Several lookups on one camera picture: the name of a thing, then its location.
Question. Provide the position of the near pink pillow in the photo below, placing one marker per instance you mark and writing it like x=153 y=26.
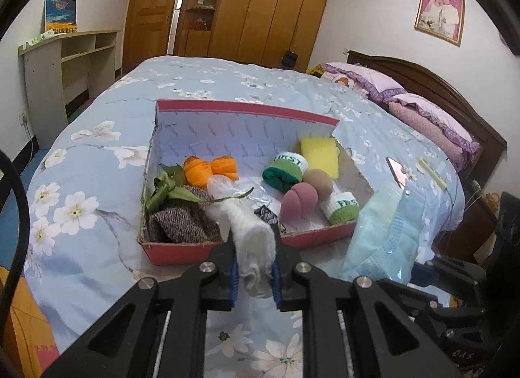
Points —
x=437 y=125

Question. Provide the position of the yellow white comb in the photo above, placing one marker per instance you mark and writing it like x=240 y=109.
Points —
x=433 y=174

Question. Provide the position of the tan round plush ball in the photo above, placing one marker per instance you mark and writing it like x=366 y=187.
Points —
x=320 y=181

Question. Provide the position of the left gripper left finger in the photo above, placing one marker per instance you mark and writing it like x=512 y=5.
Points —
x=223 y=290

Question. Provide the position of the far purple pillow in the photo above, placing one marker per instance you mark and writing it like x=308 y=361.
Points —
x=377 y=85

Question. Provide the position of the white bone plush toy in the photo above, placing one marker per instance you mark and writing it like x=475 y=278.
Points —
x=245 y=192

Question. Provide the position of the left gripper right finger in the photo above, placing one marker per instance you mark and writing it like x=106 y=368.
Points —
x=287 y=293

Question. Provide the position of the pink round plush ball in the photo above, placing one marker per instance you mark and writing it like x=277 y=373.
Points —
x=298 y=202

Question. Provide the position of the blue floral bedspread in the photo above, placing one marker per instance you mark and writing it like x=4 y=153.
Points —
x=85 y=197

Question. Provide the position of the orange cloth bundle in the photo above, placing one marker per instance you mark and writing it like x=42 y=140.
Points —
x=198 y=171

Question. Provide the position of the light blue mask pack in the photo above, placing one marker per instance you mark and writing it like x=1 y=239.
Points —
x=386 y=237

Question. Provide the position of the smartphone on bed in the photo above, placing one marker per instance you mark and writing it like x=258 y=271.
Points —
x=398 y=172

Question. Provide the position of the wall power outlet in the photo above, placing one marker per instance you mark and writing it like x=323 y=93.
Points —
x=23 y=118

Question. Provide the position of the pink cardboard box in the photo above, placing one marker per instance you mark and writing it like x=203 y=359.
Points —
x=251 y=134

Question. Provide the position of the dark wooden headboard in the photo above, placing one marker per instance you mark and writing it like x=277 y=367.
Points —
x=421 y=81

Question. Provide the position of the black bag on floor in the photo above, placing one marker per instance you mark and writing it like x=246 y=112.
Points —
x=289 y=60

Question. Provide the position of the white towel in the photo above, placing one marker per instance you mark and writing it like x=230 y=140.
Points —
x=254 y=243

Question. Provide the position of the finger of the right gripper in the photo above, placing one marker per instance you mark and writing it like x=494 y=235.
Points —
x=424 y=275

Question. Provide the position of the green white box on desk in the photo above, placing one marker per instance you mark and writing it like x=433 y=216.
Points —
x=37 y=40

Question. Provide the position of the blue landscape picture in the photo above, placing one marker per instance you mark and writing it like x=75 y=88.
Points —
x=60 y=16

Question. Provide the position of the wooden door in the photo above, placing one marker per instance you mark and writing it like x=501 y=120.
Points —
x=146 y=31

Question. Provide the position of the yellow sponge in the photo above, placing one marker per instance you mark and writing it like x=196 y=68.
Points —
x=321 y=153

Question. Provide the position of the beige shelf desk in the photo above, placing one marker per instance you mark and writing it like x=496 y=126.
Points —
x=58 y=69

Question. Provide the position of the green white sock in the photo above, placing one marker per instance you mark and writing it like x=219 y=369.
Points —
x=340 y=208
x=285 y=171

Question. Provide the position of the wooden wardrobe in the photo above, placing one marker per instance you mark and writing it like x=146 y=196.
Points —
x=249 y=31

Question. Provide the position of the framed wall photo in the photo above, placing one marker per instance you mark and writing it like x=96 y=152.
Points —
x=443 y=19

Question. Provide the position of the black wave pattern pouch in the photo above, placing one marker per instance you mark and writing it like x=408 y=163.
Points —
x=269 y=217

